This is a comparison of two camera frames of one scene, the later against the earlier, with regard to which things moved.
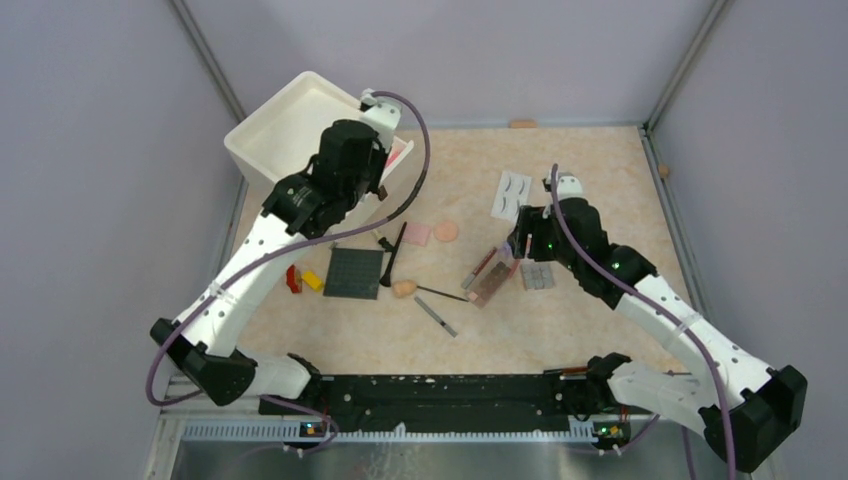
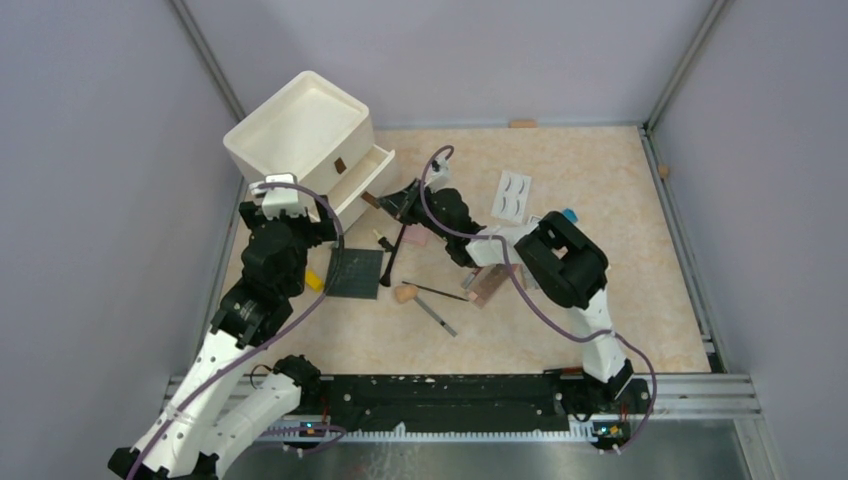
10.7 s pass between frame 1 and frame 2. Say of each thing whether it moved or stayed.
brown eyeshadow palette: stayed
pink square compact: stayed
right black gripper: moved
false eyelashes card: stayed
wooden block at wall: stayed
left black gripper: moved
